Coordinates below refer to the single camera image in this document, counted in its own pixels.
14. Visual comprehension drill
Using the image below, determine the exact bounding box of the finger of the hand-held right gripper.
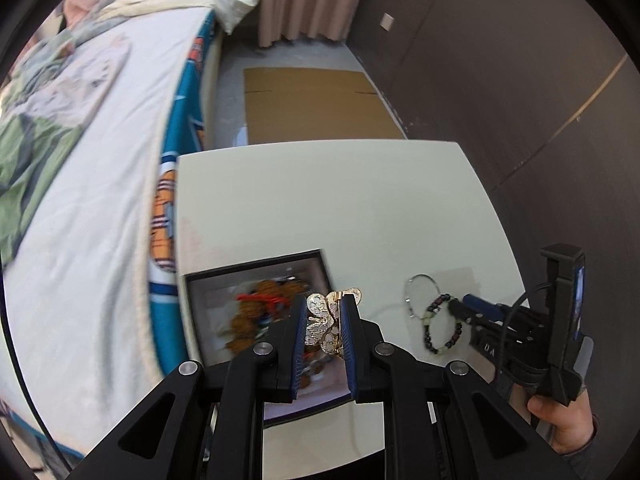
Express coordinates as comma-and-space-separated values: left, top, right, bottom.
446, 298, 483, 329
462, 294, 506, 320

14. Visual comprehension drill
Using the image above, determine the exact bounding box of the brown cardboard sheet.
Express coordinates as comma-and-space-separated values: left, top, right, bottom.
243, 67, 409, 144

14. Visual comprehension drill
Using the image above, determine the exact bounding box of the bed with cartoon sheet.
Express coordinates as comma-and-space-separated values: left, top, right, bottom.
0, 5, 224, 461

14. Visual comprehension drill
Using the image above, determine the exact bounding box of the wide pink curtain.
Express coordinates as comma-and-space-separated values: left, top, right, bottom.
257, 0, 377, 49

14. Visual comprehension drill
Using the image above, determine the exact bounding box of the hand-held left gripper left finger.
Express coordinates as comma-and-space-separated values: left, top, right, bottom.
65, 295, 308, 480

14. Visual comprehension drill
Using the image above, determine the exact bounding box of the white table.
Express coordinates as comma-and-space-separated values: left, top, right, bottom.
176, 140, 527, 472

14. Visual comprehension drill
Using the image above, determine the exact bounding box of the green blanket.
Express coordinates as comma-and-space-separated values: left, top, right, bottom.
0, 30, 82, 267

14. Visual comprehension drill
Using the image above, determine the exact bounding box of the gold butterfly hair clip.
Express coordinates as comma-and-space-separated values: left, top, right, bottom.
305, 287, 362, 359

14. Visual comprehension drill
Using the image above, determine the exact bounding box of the black cardboard box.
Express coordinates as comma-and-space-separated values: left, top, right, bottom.
179, 248, 361, 429

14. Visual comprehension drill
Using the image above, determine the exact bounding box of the person's right hand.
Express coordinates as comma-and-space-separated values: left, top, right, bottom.
527, 387, 598, 456

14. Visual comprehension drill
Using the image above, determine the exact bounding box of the white printed garment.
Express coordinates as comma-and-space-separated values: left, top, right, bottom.
10, 35, 132, 127

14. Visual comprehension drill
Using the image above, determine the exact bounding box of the person's right forearm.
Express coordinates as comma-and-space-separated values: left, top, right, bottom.
560, 430, 608, 480

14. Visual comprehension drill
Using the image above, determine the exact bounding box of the dark beaded bracelet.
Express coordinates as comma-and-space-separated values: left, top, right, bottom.
423, 293, 464, 357

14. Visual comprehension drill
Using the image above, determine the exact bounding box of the thin silver bangle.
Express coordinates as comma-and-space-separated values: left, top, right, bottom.
404, 274, 444, 321

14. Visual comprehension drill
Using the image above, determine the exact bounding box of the pink cloth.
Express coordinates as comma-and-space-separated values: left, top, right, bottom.
65, 0, 109, 22

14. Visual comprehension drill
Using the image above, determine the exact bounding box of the cream bed frame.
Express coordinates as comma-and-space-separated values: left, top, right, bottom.
200, 30, 227, 152

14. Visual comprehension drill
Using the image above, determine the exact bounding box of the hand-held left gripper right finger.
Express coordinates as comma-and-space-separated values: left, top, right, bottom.
341, 296, 583, 480

